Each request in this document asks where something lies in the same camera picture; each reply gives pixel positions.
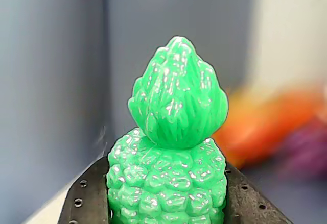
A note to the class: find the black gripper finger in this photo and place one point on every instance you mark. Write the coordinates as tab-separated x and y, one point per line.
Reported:
84	198
250	203

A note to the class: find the green toy pineapple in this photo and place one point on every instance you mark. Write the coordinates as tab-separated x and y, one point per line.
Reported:
168	142

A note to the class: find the purple toy fruit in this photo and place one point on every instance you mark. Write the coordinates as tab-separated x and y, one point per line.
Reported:
306	155

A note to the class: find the orange toy fruit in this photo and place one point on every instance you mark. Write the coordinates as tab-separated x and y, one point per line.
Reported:
260	127

